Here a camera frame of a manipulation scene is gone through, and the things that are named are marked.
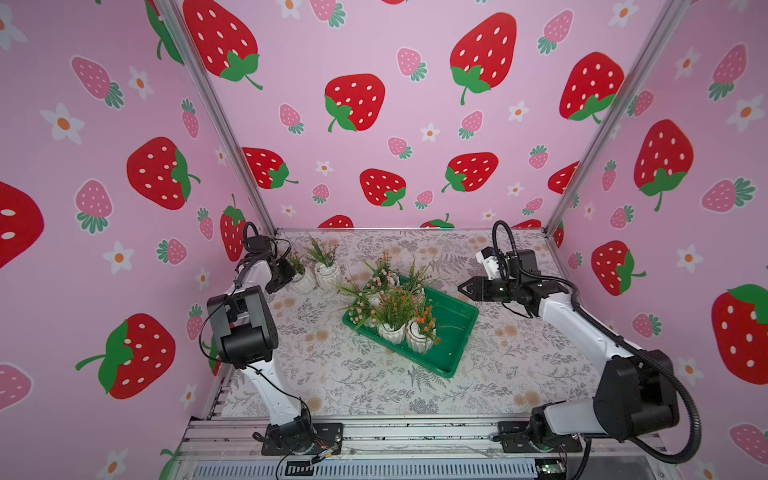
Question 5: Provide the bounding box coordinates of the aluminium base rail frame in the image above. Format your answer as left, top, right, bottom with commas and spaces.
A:
168, 415, 674, 479

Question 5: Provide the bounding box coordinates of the green grass pot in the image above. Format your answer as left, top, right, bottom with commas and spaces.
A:
372, 287, 416, 345

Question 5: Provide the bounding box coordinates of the green gypsophila pot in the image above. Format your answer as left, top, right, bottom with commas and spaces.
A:
403, 262, 434, 305

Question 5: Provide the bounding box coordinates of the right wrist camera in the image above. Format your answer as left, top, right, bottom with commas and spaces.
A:
475, 247, 501, 280

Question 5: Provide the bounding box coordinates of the pink gypsophila pot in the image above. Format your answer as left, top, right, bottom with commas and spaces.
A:
338, 282, 381, 329
365, 251, 400, 294

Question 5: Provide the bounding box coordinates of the orange gypsophila pot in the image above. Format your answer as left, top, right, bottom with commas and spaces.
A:
406, 299, 440, 354

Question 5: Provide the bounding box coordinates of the green plastic storage box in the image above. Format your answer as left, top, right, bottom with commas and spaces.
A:
339, 275, 479, 378

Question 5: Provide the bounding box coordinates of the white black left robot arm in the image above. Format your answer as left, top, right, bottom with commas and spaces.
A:
206, 222, 316, 456

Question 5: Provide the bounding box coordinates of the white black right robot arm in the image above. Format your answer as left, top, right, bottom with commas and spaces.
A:
458, 220, 703, 465

